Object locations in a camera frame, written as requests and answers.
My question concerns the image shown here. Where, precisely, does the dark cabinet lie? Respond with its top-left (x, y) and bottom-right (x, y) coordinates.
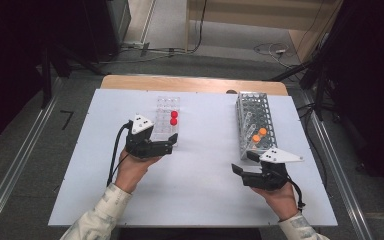
top-left (79, 0), bottom-right (132, 63)

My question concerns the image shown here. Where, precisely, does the clear plastic tube rack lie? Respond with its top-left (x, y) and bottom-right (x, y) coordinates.
top-left (151, 95), bottom-right (181, 148)

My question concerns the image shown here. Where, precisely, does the power strip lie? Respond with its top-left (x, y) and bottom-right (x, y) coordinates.
top-left (121, 40), bottom-right (151, 52)

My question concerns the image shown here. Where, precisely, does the person's right hand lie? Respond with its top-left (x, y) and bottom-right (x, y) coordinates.
top-left (251, 182), bottom-right (300, 222)

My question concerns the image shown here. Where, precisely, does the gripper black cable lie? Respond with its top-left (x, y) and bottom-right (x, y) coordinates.
top-left (285, 175), bottom-right (306, 212)
top-left (106, 121), bottom-right (133, 188)

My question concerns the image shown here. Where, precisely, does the black stand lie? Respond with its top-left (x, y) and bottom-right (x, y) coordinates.
top-left (269, 59), bottom-right (338, 122)
top-left (39, 42), bottom-right (108, 110)

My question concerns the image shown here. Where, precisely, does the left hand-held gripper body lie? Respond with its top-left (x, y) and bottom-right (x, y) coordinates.
top-left (124, 113), bottom-right (175, 160)

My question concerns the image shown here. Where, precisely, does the metal wire tube rack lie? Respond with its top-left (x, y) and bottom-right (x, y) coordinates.
top-left (235, 91), bottom-right (279, 162)

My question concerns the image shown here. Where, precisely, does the white table board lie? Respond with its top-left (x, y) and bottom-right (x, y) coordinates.
top-left (47, 88), bottom-right (339, 229)

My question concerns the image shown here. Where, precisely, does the person's left hand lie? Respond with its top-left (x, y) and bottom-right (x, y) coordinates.
top-left (114, 149), bottom-right (163, 195)

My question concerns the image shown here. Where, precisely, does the white floor cable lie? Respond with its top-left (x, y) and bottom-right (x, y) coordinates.
top-left (253, 42), bottom-right (296, 70)

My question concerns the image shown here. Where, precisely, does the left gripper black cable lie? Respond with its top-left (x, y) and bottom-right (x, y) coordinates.
top-left (106, 121), bottom-right (133, 188)

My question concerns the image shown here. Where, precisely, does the black floor cable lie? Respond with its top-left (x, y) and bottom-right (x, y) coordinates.
top-left (119, 0), bottom-right (209, 57)

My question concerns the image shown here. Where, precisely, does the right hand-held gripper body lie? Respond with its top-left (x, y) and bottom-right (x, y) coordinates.
top-left (241, 147), bottom-right (305, 192)

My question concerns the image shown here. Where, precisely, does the metal floor rail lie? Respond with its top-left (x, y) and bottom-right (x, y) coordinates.
top-left (0, 77), bottom-right (63, 240)
top-left (299, 89), bottom-right (375, 240)

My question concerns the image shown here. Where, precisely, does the black cable beside table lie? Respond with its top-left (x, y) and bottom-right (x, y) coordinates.
top-left (295, 102), bottom-right (330, 189)

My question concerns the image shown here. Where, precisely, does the wooden table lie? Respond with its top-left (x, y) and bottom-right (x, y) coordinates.
top-left (99, 74), bottom-right (290, 97)

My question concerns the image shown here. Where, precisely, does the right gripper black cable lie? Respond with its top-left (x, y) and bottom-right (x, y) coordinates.
top-left (285, 175), bottom-right (306, 212)

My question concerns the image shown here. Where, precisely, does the light wooden furniture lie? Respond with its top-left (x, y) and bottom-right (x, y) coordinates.
top-left (184, 0), bottom-right (344, 63)

